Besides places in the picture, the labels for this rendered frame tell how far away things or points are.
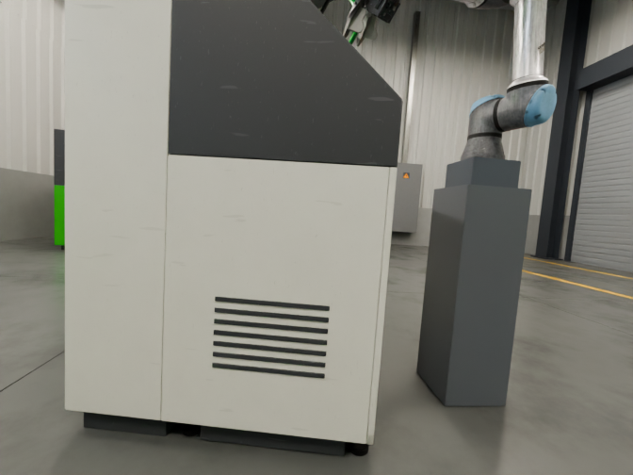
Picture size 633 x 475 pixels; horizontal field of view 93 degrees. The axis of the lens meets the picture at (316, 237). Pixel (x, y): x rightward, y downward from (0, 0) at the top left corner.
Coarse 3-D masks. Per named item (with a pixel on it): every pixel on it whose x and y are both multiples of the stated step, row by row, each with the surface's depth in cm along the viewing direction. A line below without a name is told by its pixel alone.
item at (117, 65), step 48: (96, 0) 75; (144, 0) 74; (96, 48) 75; (144, 48) 75; (96, 96) 76; (144, 96) 76; (96, 144) 77; (144, 144) 76; (96, 192) 78; (144, 192) 77; (96, 240) 79; (144, 240) 78; (96, 288) 80; (144, 288) 79; (96, 336) 81; (144, 336) 80; (96, 384) 82; (144, 384) 81; (144, 432) 86
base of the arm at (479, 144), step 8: (472, 136) 112; (480, 136) 109; (488, 136) 108; (496, 136) 108; (472, 144) 111; (480, 144) 109; (488, 144) 108; (496, 144) 108; (464, 152) 114; (472, 152) 110; (480, 152) 108; (488, 152) 107; (496, 152) 107
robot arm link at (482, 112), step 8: (488, 96) 108; (496, 96) 107; (504, 96) 108; (480, 104) 109; (488, 104) 108; (496, 104) 105; (472, 112) 112; (480, 112) 109; (488, 112) 107; (496, 112) 104; (472, 120) 112; (480, 120) 109; (488, 120) 107; (496, 120) 105; (472, 128) 112; (480, 128) 109; (488, 128) 108; (496, 128) 107
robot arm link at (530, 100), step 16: (512, 0) 97; (528, 0) 93; (544, 0) 93; (528, 16) 94; (544, 16) 94; (528, 32) 94; (544, 32) 95; (528, 48) 95; (512, 64) 101; (528, 64) 96; (512, 80) 101; (528, 80) 95; (544, 80) 95; (512, 96) 99; (528, 96) 95; (544, 96) 94; (512, 112) 100; (528, 112) 96; (544, 112) 96; (512, 128) 104
